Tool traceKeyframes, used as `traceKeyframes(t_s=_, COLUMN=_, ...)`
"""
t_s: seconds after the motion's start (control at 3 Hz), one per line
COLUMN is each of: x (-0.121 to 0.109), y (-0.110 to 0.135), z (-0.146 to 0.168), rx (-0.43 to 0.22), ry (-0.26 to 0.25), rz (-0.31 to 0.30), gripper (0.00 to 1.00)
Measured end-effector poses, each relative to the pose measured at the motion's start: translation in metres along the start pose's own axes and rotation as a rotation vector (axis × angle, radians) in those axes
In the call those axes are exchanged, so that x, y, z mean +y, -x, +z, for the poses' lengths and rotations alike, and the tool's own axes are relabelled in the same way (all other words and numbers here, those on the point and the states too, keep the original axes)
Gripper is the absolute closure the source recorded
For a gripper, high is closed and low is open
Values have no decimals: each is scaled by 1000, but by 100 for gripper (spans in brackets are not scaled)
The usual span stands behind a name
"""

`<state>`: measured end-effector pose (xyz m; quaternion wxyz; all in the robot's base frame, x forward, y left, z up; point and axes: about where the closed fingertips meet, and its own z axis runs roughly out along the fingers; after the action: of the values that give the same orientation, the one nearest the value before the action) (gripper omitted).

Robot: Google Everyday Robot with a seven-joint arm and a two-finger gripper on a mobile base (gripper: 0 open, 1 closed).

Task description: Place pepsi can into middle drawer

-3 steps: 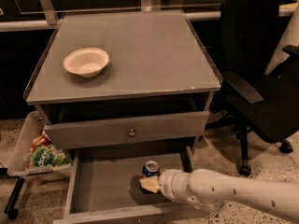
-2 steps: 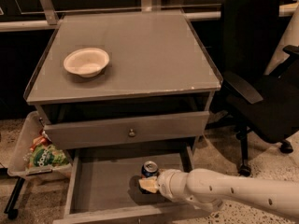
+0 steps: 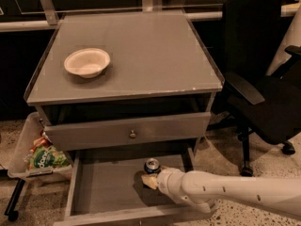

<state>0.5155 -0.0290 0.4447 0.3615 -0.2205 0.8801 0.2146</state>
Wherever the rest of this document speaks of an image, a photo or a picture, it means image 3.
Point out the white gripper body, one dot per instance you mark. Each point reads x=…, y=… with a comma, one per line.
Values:
x=165, y=179

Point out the blue pepsi can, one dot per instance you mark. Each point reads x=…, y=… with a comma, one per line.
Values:
x=152, y=165

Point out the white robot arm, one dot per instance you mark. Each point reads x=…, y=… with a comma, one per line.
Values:
x=200, y=189

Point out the open grey middle drawer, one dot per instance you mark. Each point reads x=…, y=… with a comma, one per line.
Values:
x=106, y=189

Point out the grey drawer cabinet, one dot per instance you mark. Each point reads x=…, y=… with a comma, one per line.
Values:
x=158, y=67

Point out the grey top drawer with knob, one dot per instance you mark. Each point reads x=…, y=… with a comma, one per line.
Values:
x=97, y=134

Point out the green chip bag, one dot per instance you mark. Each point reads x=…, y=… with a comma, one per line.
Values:
x=45, y=157

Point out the red snack bag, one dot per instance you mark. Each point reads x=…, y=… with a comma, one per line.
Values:
x=42, y=140

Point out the clear plastic bin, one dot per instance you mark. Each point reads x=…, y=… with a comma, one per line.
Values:
x=18, y=167

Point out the white paper bowl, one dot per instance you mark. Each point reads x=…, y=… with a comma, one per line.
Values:
x=87, y=63

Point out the black office chair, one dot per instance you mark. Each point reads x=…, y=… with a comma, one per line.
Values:
x=267, y=105

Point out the metal rail with brackets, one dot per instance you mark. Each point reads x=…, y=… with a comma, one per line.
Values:
x=30, y=15

